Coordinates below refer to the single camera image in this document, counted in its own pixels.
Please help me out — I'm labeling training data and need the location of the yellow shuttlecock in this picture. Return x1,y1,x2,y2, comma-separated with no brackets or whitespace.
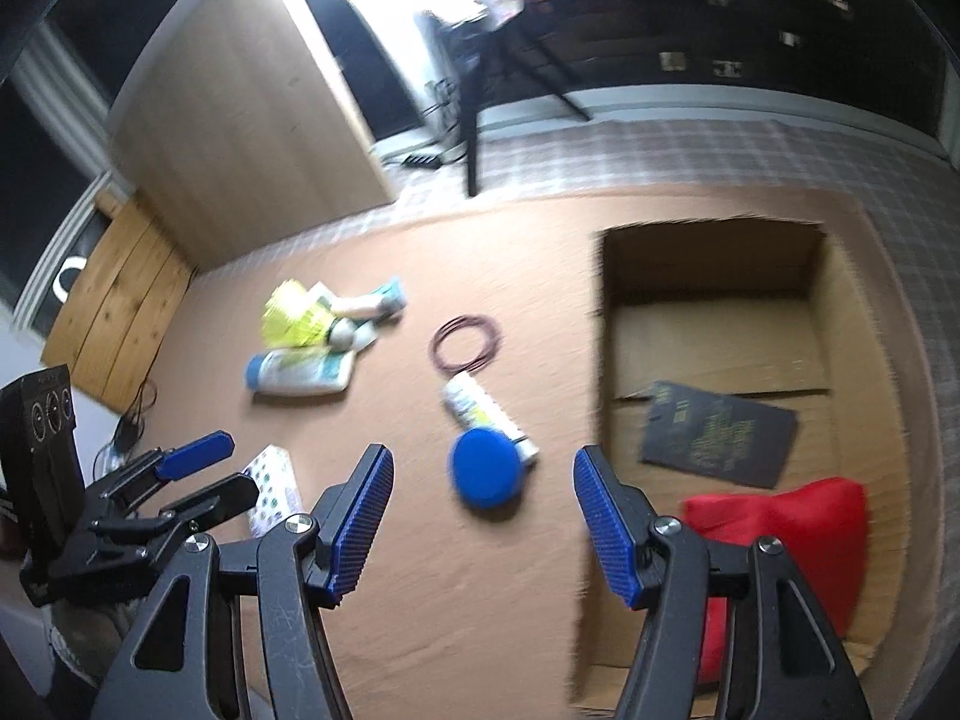
260,281,357,352

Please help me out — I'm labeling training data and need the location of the white patterned pack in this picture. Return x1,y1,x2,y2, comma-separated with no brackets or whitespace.
244,446,305,537

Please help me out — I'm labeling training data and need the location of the black tripod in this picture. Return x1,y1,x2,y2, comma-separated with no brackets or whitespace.
450,7,593,197

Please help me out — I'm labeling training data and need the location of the brown wire coil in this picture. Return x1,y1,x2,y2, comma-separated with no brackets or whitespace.
429,313,501,377

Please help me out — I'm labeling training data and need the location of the large light wooden board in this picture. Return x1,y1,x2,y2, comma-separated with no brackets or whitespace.
109,0,398,271

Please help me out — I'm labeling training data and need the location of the red cloth bag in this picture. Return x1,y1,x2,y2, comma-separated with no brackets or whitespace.
679,476,871,672

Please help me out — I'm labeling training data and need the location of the blue round lid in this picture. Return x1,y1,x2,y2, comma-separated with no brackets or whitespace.
448,427,524,512

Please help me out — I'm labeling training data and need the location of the dark printed booklet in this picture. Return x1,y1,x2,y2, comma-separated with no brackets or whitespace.
637,380,800,488

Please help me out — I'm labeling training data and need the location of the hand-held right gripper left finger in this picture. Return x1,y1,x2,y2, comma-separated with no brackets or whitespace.
90,444,395,720

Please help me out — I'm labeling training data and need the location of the white bottle with green label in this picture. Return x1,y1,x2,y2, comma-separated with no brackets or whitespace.
246,349,357,395

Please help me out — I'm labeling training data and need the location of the checkered sheet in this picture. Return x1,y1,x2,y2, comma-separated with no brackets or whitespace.
184,114,957,511

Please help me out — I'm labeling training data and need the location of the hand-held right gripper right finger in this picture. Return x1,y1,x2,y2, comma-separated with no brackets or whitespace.
572,446,875,720

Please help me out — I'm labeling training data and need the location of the brown cardboard box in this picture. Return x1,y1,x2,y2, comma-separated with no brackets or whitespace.
574,216,912,698

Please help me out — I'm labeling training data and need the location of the pine wood panel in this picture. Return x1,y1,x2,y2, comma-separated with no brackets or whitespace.
41,191,196,413

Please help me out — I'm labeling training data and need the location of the white and teal tube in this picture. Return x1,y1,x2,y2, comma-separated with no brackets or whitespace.
330,277,408,323

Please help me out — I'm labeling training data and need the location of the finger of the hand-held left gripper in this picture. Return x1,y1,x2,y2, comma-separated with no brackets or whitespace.
90,471,261,541
94,430,235,500

